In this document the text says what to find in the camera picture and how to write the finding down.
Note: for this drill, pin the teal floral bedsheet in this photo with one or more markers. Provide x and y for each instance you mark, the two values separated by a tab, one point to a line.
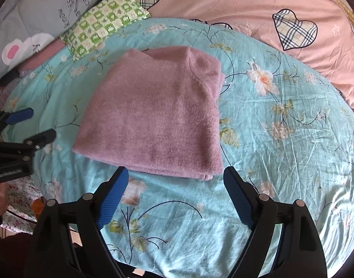
281	165

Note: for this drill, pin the grey printed pillow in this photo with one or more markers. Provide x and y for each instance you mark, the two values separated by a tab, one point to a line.
35	11

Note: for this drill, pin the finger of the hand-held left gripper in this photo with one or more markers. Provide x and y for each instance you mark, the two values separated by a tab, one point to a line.
20	115
41	139

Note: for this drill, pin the small-flower patterned cloth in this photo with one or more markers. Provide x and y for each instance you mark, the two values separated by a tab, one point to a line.
20	208

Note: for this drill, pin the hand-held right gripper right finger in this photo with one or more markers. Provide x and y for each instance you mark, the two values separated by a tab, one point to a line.
237	199

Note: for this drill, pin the pink quilt with plaid hearts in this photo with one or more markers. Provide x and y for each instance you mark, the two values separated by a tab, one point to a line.
237	3

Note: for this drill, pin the green checkered pillow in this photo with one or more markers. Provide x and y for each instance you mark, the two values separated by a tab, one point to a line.
101	26

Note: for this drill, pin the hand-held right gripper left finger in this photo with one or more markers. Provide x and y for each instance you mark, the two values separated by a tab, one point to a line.
113	199

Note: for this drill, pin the pink knit sweater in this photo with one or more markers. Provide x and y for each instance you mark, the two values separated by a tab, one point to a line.
153	115

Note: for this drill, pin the mauve folded cloth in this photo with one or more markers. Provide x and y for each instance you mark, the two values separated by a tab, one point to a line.
41	56

